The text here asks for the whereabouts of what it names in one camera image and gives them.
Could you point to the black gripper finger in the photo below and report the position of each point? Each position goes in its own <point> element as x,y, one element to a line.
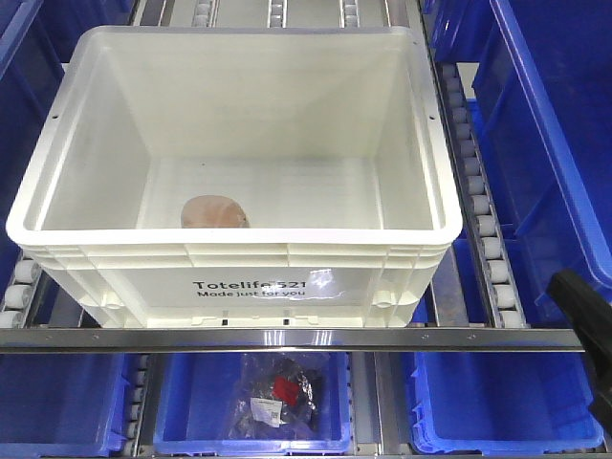
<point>590,316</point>

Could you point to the pink peach-shaped toy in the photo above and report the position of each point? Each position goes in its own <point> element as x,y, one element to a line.
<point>213,212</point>

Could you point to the white plastic Totelife crate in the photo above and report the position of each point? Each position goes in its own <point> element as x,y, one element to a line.
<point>330,141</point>

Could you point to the right roller track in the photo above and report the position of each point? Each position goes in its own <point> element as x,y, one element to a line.
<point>492,265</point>

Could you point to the roller track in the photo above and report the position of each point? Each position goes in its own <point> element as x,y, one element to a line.
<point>134,403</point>
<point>17,300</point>
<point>492,265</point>

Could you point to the blue bin lower right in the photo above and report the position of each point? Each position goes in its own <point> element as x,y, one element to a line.
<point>499,403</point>

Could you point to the blue bin upper right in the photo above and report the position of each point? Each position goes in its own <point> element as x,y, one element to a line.
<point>543,87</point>

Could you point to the blue bin far back right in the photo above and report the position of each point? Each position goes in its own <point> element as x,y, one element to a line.
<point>457,31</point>

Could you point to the clear bag with parts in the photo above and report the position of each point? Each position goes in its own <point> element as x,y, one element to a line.
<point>278,397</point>

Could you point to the blue bin lower middle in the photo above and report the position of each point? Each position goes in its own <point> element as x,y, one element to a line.
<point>195,403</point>

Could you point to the lower left roller track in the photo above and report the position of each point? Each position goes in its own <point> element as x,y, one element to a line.
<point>134,403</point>

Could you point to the blue bin lower left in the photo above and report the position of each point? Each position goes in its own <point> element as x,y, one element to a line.
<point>65,404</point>

